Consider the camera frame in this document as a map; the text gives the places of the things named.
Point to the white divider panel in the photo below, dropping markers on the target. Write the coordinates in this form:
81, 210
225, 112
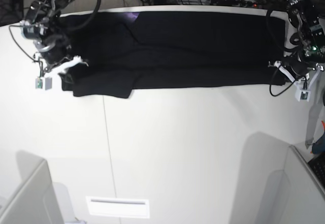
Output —
295, 193
34, 201

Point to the white divider panel left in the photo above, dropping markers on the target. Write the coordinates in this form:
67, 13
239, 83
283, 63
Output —
34, 201

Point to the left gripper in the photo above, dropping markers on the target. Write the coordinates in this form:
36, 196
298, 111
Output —
292, 68

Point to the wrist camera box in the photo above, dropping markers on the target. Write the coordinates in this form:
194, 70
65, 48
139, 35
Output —
302, 94
43, 83

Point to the black power strip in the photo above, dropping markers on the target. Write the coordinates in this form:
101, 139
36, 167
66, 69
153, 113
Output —
234, 3

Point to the blue orange tool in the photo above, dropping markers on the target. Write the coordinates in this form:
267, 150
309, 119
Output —
318, 146

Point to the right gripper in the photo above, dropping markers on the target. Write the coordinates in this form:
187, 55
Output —
54, 51

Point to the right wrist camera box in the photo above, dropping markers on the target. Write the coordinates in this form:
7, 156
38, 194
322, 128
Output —
43, 83

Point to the white divider panel right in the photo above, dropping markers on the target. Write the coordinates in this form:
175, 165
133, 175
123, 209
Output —
295, 193

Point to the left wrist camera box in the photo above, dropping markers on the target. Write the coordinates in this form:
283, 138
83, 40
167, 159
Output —
302, 94

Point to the black keyboard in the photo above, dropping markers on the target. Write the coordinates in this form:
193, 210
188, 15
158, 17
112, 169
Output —
317, 166

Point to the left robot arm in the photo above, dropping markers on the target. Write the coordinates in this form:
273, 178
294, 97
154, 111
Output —
307, 52

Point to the black T-shirt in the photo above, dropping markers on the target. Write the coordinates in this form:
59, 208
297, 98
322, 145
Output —
160, 50

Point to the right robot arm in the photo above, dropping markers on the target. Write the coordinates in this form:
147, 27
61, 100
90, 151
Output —
42, 25

